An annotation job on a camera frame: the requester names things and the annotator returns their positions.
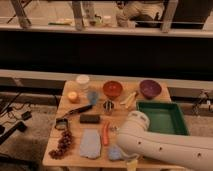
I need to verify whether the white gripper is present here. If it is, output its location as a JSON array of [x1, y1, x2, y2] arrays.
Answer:
[[119, 147, 140, 171]]

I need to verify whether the blue sponge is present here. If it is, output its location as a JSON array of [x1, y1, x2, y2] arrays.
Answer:
[[108, 146, 123, 161]]

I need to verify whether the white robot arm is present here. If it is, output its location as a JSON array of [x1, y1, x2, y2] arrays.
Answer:
[[116, 111, 213, 171]]

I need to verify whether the orange bowl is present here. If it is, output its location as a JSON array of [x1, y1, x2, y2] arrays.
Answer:
[[103, 81, 123, 100]]

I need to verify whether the purple bowl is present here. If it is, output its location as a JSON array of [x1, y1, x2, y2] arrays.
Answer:
[[139, 80, 162, 99]]

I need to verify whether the orange carrot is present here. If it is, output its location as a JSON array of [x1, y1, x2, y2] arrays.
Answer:
[[102, 122, 110, 146]]

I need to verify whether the metal fork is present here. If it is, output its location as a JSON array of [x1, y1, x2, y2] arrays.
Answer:
[[109, 126, 119, 132]]

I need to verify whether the blue grey cloth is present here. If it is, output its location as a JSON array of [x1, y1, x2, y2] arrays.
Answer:
[[79, 129, 101, 159]]

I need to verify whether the green plastic tray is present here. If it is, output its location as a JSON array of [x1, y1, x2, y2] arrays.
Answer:
[[136, 101, 189, 136]]

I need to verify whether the cream wooden utensil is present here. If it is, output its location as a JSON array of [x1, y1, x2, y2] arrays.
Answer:
[[121, 91, 138, 109]]

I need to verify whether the wooden table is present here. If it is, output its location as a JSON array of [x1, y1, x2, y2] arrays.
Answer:
[[42, 79, 196, 170]]

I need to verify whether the black rectangular block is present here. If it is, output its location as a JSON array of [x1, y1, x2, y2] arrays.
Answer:
[[80, 115, 100, 124]]

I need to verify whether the bunch of dark grapes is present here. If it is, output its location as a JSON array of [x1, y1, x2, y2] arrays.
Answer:
[[49, 130, 73, 159]]

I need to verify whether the blue plastic cup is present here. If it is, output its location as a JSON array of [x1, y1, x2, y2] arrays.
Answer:
[[87, 91, 99, 105]]

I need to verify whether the black round tin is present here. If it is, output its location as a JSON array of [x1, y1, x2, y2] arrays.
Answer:
[[55, 118, 68, 130]]

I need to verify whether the yellow round fruit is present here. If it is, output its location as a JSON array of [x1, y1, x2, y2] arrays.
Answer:
[[67, 91, 79, 103]]

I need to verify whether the white lidded container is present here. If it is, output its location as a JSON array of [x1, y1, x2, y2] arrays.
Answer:
[[76, 75, 90, 92]]

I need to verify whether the seated person in background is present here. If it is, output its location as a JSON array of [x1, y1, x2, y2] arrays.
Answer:
[[116, 0, 165, 28]]

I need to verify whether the black handled knife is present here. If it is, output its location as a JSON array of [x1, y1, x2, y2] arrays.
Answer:
[[62, 105, 93, 118]]

